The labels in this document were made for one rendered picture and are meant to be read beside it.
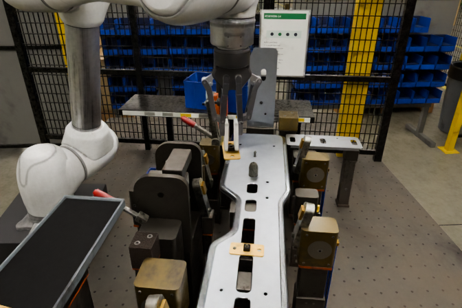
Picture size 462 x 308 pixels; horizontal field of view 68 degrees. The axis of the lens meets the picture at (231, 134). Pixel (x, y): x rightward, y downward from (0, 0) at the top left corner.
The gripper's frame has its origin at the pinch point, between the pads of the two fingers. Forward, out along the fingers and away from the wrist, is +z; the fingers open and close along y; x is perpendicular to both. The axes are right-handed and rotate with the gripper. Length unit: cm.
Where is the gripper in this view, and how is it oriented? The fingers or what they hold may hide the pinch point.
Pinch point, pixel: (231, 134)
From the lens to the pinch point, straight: 78.8
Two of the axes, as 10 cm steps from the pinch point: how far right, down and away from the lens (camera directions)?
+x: -1.0, -4.4, 8.9
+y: 9.9, -0.3, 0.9
